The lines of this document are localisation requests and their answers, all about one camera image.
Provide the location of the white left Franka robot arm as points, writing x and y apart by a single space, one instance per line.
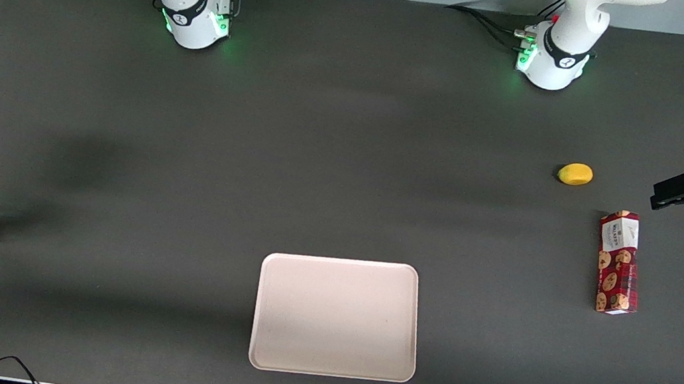
563 49

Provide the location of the white rectangular plastic tray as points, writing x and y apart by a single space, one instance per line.
338 317

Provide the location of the red tartan cookie box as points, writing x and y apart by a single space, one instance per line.
618 264

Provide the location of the yellow lemon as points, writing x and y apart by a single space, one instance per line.
575 174

